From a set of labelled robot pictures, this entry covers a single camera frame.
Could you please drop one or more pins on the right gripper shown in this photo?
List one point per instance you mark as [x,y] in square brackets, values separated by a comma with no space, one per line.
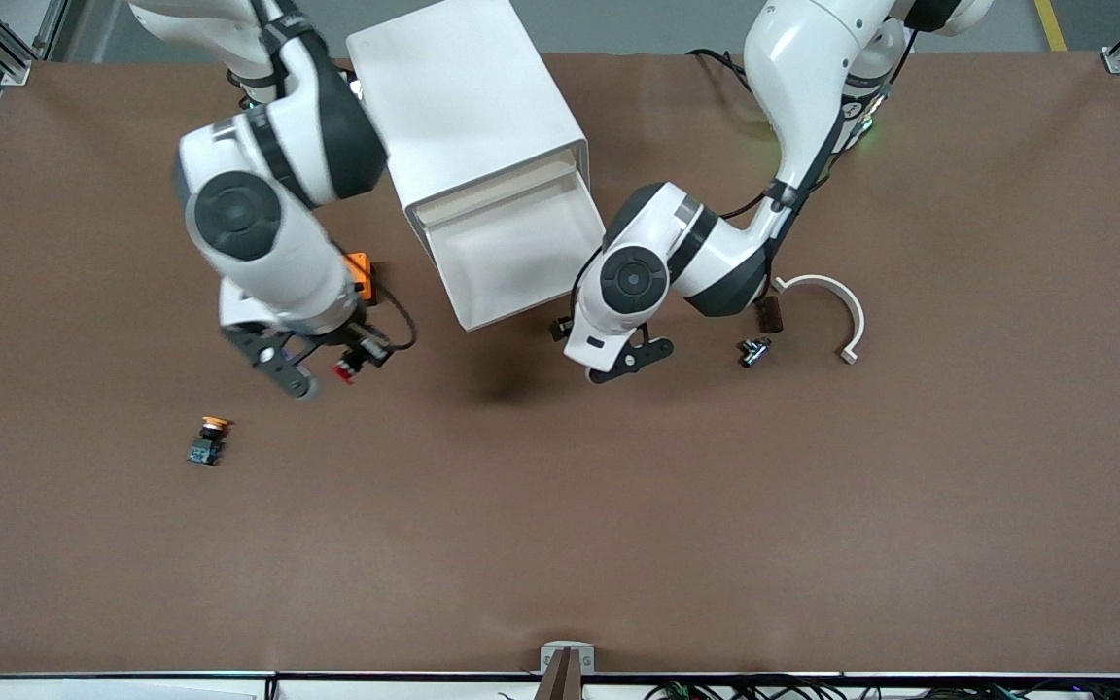
[357,339]

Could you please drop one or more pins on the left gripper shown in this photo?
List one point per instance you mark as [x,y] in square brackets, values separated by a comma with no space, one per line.
[556,330]

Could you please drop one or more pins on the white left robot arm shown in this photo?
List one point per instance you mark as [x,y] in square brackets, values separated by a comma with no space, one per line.
[803,58]

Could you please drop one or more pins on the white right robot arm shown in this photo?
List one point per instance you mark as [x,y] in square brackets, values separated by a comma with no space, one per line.
[307,262]

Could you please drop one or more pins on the orange push button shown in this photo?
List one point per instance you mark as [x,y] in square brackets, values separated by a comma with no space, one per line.
[207,442]

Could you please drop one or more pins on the orange box with hole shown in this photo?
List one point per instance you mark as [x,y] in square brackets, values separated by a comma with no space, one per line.
[363,277]

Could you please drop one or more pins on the silver metal fitting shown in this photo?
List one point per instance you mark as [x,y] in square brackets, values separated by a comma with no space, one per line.
[754,352]

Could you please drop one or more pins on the small brown block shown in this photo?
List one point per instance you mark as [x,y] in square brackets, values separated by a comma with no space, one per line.
[770,317]

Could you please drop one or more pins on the white curved bracket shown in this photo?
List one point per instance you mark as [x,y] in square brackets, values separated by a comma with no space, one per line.
[854,311]

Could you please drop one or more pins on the grey mount bracket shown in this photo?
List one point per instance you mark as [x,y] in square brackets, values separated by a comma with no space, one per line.
[567,661]

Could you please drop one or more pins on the white table edge rail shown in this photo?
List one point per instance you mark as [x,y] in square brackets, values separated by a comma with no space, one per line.
[84,688]

